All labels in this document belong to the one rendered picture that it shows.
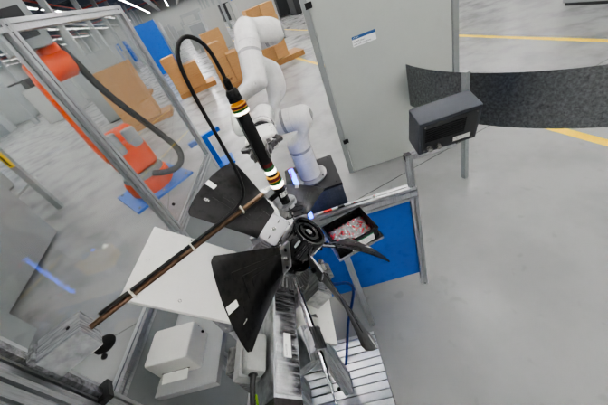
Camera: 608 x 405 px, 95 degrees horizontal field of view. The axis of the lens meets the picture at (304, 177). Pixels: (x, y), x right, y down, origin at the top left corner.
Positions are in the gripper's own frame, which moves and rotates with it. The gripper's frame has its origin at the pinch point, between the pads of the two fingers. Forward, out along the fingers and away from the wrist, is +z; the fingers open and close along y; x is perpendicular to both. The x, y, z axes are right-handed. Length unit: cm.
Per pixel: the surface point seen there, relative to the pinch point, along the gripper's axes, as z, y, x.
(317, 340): 35, 0, -40
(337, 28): -179, -58, -5
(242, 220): 5.8, 13.2, -16.9
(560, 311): 0, -111, -149
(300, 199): -13.0, -2.8, -30.7
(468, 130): -32, -79, -38
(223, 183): -2.5, 15.8, -6.9
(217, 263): 30.3, 12.2, -7.0
